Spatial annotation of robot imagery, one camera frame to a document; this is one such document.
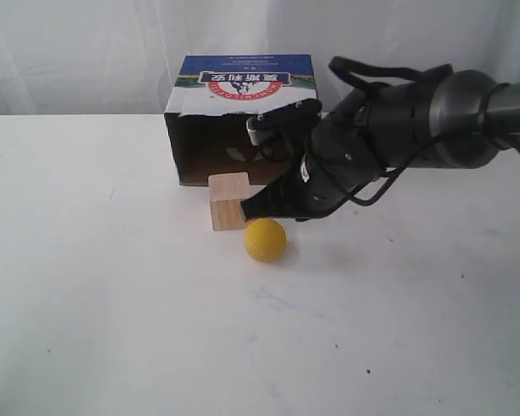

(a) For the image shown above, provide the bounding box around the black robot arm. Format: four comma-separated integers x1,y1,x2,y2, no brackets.
241,70,520,221

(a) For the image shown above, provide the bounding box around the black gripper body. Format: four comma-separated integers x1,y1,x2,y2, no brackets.
281,110,386,221

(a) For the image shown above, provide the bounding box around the yellow tennis ball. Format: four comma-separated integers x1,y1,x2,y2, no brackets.
244,218,287,263

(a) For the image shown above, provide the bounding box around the white backdrop curtain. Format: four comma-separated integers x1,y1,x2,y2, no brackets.
0,1,520,115

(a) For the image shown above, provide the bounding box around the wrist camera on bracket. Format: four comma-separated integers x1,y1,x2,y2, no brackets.
246,98,322,163

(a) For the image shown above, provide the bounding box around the wooden cube block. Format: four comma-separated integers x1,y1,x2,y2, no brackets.
208,172,251,231

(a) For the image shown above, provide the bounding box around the black cable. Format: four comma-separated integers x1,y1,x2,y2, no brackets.
327,55,520,263

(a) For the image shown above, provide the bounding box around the printed cardboard box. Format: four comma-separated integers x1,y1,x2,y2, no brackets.
164,54,317,186

